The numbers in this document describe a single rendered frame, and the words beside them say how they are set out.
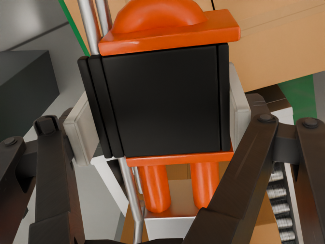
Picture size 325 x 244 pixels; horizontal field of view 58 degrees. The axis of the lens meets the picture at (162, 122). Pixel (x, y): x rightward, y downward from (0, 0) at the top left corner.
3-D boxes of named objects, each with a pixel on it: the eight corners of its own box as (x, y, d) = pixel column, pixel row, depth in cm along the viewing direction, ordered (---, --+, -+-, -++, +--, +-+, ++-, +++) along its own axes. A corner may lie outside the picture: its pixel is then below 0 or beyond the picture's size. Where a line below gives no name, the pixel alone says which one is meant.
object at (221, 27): (230, 121, 23) (241, 161, 19) (137, 128, 24) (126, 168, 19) (228, 7, 19) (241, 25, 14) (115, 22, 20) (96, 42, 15)
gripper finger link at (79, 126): (89, 167, 17) (76, 168, 17) (114, 108, 23) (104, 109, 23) (75, 121, 15) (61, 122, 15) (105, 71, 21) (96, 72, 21)
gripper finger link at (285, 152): (257, 143, 13) (328, 139, 13) (240, 93, 17) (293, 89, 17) (255, 169, 14) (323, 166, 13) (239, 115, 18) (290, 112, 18)
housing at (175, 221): (222, 229, 30) (228, 271, 26) (156, 231, 30) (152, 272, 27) (220, 175, 26) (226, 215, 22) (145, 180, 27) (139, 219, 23)
